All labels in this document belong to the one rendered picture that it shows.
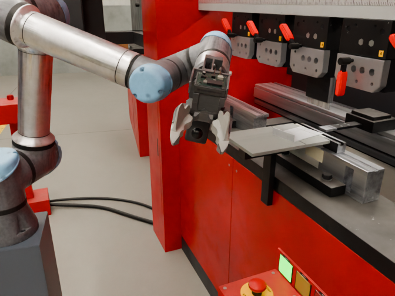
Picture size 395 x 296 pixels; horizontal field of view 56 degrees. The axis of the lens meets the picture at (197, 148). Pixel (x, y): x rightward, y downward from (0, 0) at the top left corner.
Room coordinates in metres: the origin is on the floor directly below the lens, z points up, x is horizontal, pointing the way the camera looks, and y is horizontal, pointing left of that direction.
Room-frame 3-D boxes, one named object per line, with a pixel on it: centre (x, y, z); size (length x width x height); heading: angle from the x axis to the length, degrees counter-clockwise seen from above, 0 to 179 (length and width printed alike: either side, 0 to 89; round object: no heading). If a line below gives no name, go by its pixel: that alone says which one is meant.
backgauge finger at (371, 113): (1.16, -0.52, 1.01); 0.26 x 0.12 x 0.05; 113
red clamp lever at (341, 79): (0.93, -0.37, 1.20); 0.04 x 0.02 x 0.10; 113
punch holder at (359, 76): (0.94, -0.44, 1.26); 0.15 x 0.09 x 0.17; 23
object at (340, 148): (1.08, -0.38, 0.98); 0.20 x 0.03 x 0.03; 23
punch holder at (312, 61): (1.12, -0.36, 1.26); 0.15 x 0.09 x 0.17; 23
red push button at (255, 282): (0.63, -0.13, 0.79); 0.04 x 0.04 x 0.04
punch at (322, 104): (1.10, -0.37, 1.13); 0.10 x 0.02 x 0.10; 23
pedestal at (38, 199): (2.24, 1.17, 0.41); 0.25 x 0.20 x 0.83; 113
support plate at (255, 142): (1.04, -0.23, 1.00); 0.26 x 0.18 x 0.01; 113
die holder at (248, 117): (1.61, -0.16, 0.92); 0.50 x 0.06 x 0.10; 23
